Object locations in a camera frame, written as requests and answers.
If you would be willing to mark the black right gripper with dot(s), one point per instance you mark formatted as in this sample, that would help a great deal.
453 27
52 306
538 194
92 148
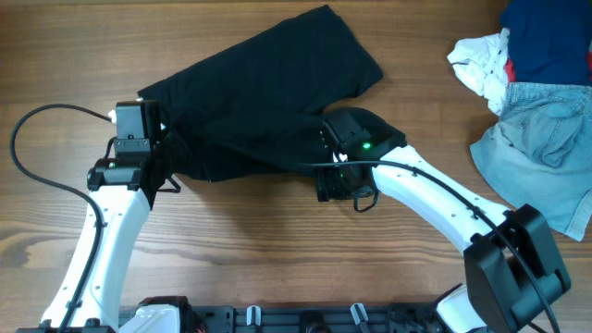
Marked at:
326 185

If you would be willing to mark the black shorts garment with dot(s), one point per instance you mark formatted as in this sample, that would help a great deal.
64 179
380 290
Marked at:
257 107

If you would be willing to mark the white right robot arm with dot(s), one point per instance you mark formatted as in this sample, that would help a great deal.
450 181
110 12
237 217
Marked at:
512 265

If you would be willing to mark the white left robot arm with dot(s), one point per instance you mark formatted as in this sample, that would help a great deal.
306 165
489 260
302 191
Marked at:
122 187

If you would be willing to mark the white printed cloth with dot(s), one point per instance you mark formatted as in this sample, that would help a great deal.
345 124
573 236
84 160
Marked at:
479 64

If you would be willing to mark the light blue denim garment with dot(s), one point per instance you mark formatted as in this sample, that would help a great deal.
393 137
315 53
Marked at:
539 153

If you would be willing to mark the navy blue garment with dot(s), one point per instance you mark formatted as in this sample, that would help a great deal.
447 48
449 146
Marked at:
549 40

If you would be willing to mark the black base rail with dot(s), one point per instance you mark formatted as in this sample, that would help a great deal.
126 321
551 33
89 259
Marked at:
314 319

